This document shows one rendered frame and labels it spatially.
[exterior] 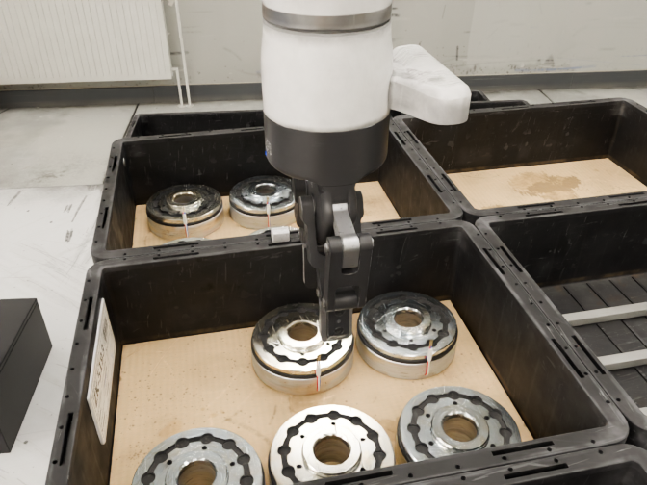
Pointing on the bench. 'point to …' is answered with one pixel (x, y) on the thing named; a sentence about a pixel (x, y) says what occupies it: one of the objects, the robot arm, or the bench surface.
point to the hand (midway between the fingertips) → (325, 293)
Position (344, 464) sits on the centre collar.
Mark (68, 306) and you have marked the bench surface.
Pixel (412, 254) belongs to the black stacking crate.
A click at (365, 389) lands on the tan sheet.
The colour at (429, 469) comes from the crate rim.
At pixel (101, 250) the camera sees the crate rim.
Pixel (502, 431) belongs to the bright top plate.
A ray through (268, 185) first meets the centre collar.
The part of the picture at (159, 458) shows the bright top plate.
